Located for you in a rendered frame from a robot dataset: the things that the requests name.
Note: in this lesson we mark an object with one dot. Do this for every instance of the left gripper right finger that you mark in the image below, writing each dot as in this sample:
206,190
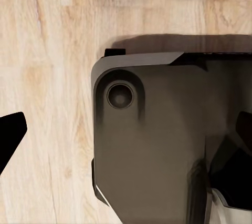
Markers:
244,128

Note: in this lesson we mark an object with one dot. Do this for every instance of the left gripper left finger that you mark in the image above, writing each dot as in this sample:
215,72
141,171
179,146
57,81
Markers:
13,128

